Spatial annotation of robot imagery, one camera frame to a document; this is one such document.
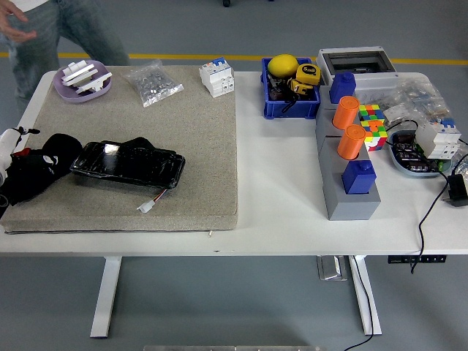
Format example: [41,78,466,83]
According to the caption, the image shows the dark circuit modules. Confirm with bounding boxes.
[392,132,440,173]

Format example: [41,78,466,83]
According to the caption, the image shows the glossy black panel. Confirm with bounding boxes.
[69,137,186,191]

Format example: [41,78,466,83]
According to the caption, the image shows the clear bags of small parts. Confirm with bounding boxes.
[379,75,468,176]

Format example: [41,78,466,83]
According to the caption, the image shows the black table control panel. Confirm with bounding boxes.
[387,254,448,265]

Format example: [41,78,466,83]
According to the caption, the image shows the blue plastic bin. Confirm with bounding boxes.
[260,56,322,119]

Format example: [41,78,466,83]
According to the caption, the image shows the white circuit breaker blue lever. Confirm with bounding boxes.
[198,56,236,99]
[414,118,463,161]

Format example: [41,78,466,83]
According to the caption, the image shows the white connector plug with wires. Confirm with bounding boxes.
[136,189,172,214]

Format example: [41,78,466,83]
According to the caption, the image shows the blue block with knob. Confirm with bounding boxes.
[328,71,357,105]
[340,159,378,196]

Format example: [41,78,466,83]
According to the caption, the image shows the white table leg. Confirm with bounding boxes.
[89,256,123,339]
[348,255,383,337]

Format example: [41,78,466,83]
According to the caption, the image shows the white plastic switch plate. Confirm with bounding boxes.
[61,61,98,87]
[75,71,113,96]

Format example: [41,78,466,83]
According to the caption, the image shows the grey block holder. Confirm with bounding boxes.
[314,97,382,222]

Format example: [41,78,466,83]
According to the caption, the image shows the black rag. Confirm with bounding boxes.
[0,133,83,206]

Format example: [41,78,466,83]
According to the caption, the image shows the blue-grey dish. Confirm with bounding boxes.
[387,129,455,179]

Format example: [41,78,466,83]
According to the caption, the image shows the person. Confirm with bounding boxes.
[0,0,132,100]

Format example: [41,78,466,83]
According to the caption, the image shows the dark hand tool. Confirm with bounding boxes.
[268,72,294,102]

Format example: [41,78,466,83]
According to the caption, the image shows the grey-brown mat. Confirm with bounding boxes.
[0,64,241,235]

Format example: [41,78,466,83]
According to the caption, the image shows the yellow ball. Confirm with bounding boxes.
[267,53,300,79]

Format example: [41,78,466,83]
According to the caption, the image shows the purple dish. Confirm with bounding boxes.
[52,59,113,105]

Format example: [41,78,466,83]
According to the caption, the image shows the black floor cable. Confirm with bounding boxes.
[342,255,375,351]

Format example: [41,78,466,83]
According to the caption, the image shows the clear bag of metal parts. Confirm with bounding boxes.
[120,58,185,108]

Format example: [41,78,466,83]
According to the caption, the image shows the yellow tape measure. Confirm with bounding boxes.
[295,62,321,86]
[287,77,312,97]

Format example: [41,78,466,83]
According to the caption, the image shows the person's hand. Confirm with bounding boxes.
[0,4,39,42]

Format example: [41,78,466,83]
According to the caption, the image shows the black adapter cord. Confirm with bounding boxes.
[409,152,468,275]

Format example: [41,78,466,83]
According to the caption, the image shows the multicolour puzzle cube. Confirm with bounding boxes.
[357,103,390,153]

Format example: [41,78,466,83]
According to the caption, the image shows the black power adapter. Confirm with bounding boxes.
[441,173,468,208]

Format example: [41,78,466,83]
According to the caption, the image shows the grey electrical enclosure box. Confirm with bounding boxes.
[315,45,399,102]

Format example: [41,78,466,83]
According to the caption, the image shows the orange cylinder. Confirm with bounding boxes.
[331,95,361,131]
[336,124,367,161]

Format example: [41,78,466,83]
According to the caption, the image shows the metal floor socket plate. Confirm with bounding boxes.
[315,255,349,282]

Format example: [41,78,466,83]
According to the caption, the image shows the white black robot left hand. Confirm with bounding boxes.
[0,126,56,184]

